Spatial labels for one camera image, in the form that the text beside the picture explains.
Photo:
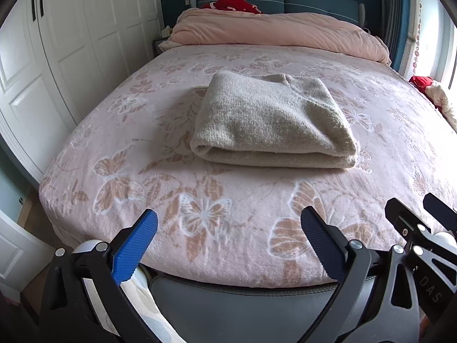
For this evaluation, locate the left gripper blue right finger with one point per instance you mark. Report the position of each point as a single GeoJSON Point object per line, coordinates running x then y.
{"type": "Point", "coordinates": [375, 300]}

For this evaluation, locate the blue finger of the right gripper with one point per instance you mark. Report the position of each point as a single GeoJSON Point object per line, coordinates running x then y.
{"type": "Point", "coordinates": [440, 211]}
{"type": "Point", "coordinates": [410, 227]}

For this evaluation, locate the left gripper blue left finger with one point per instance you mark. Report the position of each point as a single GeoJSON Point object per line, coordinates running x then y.
{"type": "Point", "coordinates": [68, 315]}

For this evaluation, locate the beige knitted sweater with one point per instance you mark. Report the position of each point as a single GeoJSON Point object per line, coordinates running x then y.
{"type": "Point", "coordinates": [276, 120]}

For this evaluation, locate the white door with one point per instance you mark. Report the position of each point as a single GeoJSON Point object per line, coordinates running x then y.
{"type": "Point", "coordinates": [23, 257]}

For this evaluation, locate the red cloth by window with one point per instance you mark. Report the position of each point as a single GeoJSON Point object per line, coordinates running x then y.
{"type": "Point", "coordinates": [421, 83]}

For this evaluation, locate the pink butterfly bed sheet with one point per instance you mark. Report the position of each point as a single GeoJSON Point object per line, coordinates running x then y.
{"type": "Point", "coordinates": [237, 225]}

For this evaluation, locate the grey curtain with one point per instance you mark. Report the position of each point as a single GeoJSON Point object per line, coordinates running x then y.
{"type": "Point", "coordinates": [394, 27]}

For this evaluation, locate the white wardrobe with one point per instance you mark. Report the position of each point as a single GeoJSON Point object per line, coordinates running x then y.
{"type": "Point", "coordinates": [59, 60]}

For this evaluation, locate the red garment at headboard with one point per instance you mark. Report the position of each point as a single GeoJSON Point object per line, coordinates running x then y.
{"type": "Point", "coordinates": [232, 6]}

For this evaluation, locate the pink folded duvet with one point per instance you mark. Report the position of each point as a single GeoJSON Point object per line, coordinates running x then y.
{"type": "Point", "coordinates": [312, 30]}

